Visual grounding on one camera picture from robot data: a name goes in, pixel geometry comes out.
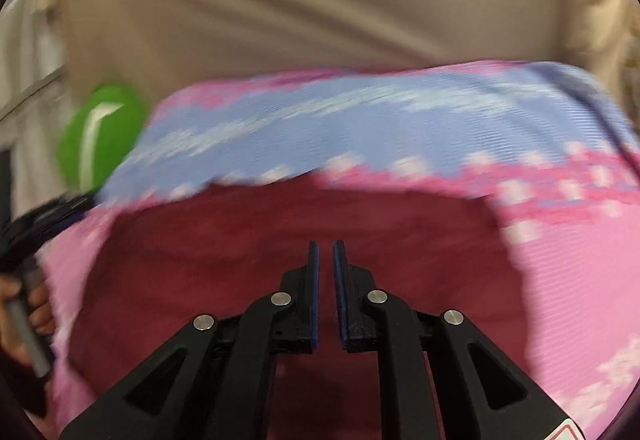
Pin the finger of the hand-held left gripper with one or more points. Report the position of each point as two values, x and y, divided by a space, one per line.
60 210

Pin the pink floral blanket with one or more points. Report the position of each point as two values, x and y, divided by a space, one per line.
400 119

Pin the maroon puffer jacket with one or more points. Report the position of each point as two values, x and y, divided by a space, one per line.
250 260

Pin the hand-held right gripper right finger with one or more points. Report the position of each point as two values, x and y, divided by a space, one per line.
340 300

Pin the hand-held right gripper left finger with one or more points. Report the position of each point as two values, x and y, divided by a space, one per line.
314 300

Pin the green plush pillow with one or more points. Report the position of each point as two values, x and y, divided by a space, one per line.
100 139

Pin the person's left hand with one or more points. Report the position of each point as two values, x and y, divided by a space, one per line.
37 315

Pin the white curtain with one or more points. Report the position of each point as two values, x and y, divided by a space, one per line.
30 69

